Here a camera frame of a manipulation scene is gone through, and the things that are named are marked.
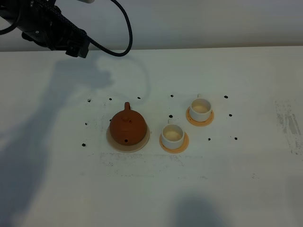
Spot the beige round teapot coaster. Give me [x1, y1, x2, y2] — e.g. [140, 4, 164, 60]
[106, 127, 151, 153]

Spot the near orange cup coaster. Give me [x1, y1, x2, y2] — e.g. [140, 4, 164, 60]
[159, 132, 189, 154]

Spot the brown clay teapot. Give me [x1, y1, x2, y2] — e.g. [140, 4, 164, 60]
[109, 102, 147, 145]

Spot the orange cup coaster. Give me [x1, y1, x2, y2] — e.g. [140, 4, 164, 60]
[159, 132, 189, 154]
[185, 106, 215, 128]

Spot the near white teacup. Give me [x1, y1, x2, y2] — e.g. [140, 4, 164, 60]
[161, 119, 184, 141]

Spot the far white teacup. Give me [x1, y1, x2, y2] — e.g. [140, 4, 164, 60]
[189, 94, 212, 122]

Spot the far orange cup coaster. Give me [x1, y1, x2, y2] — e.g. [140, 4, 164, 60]
[185, 106, 215, 128]

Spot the black braided left cable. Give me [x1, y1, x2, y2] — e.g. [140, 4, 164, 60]
[48, 0, 134, 57]

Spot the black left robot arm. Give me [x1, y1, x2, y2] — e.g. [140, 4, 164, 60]
[0, 0, 89, 58]

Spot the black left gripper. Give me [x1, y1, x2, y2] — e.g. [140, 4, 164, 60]
[21, 14, 89, 58]

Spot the white teacup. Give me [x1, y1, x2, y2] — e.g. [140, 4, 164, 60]
[189, 94, 212, 122]
[161, 119, 184, 141]

